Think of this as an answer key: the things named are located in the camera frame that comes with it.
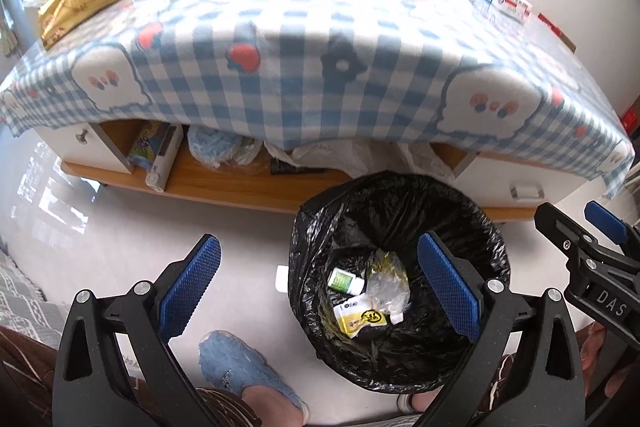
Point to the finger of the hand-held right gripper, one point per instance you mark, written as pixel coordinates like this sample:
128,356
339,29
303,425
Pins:
562,229
607,219

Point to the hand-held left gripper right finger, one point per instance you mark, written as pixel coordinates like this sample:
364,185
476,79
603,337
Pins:
450,289

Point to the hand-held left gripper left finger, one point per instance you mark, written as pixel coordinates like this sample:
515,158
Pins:
192,287

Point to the clear plastic bag with gold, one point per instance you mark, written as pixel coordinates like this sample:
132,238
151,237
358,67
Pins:
387,292

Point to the yellow snack packet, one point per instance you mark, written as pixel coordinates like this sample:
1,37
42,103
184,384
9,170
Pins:
357,317

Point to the white bottle with green label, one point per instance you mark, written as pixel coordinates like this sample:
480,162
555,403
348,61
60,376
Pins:
342,279

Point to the bin with black liner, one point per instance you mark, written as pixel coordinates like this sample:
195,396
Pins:
350,227

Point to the person's right hand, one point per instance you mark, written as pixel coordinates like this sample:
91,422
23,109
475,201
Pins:
602,362

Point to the blue slipper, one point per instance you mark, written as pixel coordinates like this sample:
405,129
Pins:
245,367

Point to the patterned brown shorts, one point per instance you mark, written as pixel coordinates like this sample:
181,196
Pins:
225,407

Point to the white power strip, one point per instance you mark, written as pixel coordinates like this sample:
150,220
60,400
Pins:
165,162

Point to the colourful box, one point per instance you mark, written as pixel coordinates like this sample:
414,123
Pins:
147,147

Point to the person's left leg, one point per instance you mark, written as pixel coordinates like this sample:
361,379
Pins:
275,409

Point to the grey patterned rug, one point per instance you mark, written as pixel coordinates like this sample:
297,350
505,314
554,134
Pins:
25,302

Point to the crumpled white plastic bags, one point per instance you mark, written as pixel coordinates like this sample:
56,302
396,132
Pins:
340,154

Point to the gold foil bag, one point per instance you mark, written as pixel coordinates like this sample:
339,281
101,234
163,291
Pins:
80,2

